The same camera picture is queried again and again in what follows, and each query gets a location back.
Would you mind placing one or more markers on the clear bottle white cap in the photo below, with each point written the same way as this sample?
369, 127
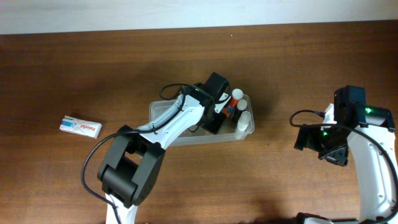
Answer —
242, 124

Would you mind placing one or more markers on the white Panadol medicine box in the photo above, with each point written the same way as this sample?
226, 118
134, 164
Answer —
80, 127

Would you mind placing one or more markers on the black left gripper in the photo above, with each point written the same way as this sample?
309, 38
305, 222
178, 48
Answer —
214, 123

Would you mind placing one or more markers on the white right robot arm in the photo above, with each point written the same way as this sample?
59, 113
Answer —
352, 127

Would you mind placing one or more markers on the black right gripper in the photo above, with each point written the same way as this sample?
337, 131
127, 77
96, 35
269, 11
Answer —
334, 154

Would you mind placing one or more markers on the orange tube white cap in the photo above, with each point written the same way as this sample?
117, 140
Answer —
236, 95

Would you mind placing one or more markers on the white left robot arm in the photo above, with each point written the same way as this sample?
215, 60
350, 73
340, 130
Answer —
130, 169

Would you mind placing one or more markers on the clear plastic container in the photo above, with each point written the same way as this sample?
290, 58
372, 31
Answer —
202, 136

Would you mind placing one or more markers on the black bottle white cap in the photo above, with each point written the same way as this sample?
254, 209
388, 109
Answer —
240, 108

